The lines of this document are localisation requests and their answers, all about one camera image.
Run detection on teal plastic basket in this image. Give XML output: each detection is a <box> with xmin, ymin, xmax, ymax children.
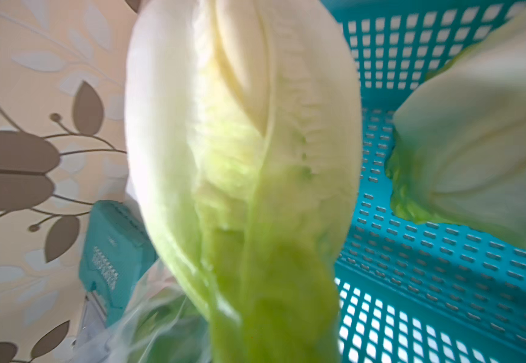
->
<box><xmin>325</xmin><ymin>1</ymin><xmax>526</xmax><ymax>362</ymax></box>

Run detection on green chinese cabbage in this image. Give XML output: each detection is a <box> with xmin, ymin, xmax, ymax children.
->
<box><xmin>385</xmin><ymin>8</ymin><xmax>526</xmax><ymax>250</ymax></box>

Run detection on clear pink-dotted zipper bag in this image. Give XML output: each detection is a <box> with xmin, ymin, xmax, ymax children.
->
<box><xmin>70</xmin><ymin>260</ymin><xmax>212</xmax><ymax>362</ymax></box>

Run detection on green plastic tool case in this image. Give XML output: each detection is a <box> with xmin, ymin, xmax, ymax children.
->
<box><xmin>79</xmin><ymin>200</ymin><xmax>157</xmax><ymax>327</ymax></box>

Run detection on pale chinese cabbage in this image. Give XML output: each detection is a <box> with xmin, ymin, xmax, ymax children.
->
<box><xmin>125</xmin><ymin>1</ymin><xmax>362</xmax><ymax>362</ymax></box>

